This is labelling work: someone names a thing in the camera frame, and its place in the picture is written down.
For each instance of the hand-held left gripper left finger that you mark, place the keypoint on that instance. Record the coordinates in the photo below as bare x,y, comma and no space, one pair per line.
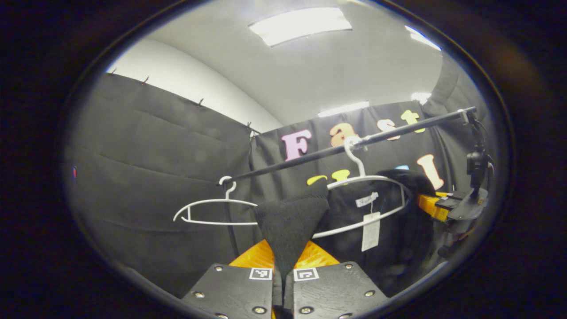
230,292

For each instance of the black backdrop cloth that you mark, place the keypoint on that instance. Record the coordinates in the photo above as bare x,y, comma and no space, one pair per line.
155,177

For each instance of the white plastic clothes hanger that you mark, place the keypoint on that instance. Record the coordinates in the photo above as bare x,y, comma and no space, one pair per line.
356,161
229,191

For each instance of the black metal clothes rack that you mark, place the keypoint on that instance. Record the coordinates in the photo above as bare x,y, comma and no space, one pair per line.
310,155

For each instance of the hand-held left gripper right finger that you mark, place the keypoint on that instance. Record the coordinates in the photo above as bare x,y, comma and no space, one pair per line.
332,292

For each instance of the large ceiling light panel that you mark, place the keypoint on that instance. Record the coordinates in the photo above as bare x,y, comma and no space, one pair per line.
301,24

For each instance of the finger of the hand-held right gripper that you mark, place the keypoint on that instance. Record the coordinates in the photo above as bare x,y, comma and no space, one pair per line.
467,206
452,195

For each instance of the black jacket with tag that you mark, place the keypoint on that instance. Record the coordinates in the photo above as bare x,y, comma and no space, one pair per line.
290,226

